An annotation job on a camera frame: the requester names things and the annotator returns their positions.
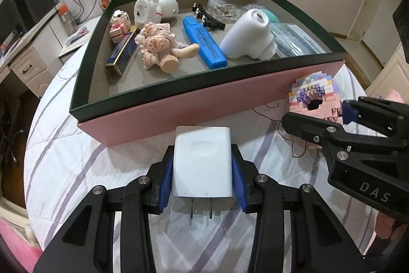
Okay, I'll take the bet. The pink pastel brick donut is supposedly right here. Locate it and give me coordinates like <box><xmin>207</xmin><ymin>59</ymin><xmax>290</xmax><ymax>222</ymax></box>
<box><xmin>288</xmin><ymin>71</ymin><xmax>343</xmax><ymax>125</ymax></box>

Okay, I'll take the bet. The white power adapter plug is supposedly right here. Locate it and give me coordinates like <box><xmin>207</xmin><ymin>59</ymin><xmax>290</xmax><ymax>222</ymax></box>
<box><xmin>172</xmin><ymin>125</ymin><xmax>233</xmax><ymax>219</ymax></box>

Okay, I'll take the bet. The clear dental flosser box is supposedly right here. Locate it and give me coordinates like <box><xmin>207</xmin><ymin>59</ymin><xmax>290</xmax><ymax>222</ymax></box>
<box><xmin>270</xmin><ymin>23</ymin><xmax>326</xmax><ymax>58</ymax></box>

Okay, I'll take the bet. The white fan-shaped plastic device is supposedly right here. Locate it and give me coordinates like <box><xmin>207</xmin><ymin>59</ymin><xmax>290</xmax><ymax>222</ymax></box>
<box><xmin>220</xmin><ymin>9</ymin><xmax>277</xmax><ymax>60</ymax></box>

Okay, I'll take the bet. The teal round ball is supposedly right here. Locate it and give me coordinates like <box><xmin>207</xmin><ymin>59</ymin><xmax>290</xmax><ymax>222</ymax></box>
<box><xmin>262</xmin><ymin>9</ymin><xmax>281</xmax><ymax>23</ymax></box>

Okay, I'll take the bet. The cat-ear girl doll figurine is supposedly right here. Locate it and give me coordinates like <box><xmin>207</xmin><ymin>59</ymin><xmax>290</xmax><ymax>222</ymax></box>
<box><xmin>134</xmin><ymin>22</ymin><xmax>200</xmax><ymax>73</ymax></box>

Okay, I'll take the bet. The blue highlighter marker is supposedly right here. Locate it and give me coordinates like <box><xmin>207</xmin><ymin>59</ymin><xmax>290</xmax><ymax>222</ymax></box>
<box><xmin>182</xmin><ymin>16</ymin><xmax>228</xmax><ymax>70</ymax></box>

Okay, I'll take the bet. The blue gold rectangular box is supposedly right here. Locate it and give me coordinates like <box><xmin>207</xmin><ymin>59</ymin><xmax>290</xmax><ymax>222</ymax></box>
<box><xmin>105</xmin><ymin>31</ymin><xmax>137</xmax><ymax>78</ymax></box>

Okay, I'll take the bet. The clear plastic bag with metal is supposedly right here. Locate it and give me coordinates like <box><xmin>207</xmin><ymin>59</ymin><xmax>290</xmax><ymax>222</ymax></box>
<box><xmin>207</xmin><ymin>0</ymin><xmax>241</xmax><ymax>21</ymax></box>

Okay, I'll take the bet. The black hair clip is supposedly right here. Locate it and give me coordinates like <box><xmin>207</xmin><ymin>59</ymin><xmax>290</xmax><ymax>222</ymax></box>
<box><xmin>192</xmin><ymin>3</ymin><xmax>225</xmax><ymax>30</ymax></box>

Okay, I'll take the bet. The white dog figurine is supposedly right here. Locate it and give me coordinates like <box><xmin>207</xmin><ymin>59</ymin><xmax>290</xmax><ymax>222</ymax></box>
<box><xmin>134</xmin><ymin>0</ymin><xmax>179</xmax><ymax>26</ymax></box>

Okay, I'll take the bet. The small pink brick figure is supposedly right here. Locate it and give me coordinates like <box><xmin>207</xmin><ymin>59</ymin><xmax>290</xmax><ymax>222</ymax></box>
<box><xmin>109</xmin><ymin>10</ymin><xmax>132</xmax><ymax>44</ymax></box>

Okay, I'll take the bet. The pink box with black rim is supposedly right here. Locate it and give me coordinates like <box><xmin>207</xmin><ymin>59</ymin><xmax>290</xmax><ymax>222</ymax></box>
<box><xmin>70</xmin><ymin>0</ymin><xmax>347</xmax><ymax>146</ymax></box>

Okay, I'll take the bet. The round table striped cloth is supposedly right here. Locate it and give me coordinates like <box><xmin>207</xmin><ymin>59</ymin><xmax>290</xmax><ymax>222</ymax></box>
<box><xmin>24</xmin><ymin>49</ymin><xmax>377</xmax><ymax>272</ymax></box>

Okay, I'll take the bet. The pink bed cushion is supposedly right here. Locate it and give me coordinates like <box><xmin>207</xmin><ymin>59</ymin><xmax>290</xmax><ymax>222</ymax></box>
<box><xmin>1</xmin><ymin>218</ymin><xmax>42</xmax><ymax>273</ymax></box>

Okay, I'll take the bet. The white side cabinet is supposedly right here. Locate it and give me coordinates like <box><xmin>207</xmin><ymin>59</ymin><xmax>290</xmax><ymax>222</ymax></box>
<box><xmin>58</xmin><ymin>16</ymin><xmax>100</xmax><ymax>64</ymax></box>

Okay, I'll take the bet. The white desk with drawers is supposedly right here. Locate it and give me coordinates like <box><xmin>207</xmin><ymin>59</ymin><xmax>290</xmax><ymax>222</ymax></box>
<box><xmin>1</xmin><ymin>9</ymin><xmax>68</xmax><ymax>98</ymax></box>

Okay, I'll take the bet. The orange lid water bottle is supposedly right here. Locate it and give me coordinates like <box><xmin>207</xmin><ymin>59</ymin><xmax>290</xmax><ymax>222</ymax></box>
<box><xmin>58</xmin><ymin>3</ymin><xmax>77</xmax><ymax>35</ymax></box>

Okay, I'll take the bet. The black computer monitor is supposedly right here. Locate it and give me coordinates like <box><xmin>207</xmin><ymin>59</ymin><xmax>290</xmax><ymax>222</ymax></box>
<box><xmin>1</xmin><ymin>0</ymin><xmax>27</xmax><ymax>50</ymax></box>

